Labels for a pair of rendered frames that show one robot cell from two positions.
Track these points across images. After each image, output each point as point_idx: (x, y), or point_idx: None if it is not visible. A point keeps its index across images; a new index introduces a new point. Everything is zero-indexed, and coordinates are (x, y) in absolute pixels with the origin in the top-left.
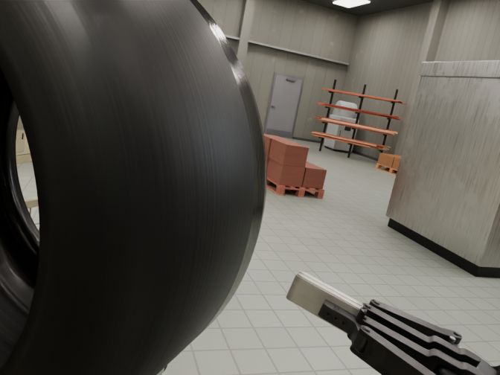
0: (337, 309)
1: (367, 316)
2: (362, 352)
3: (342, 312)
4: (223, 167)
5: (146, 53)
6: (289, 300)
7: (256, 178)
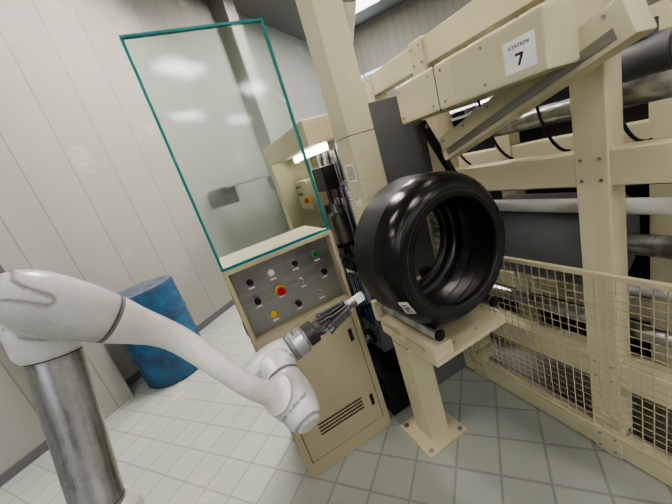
0: None
1: (342, 304)
2: None
3: None
4: (362, 254)
5: (357, 227)
6: None
7: (374, 263)
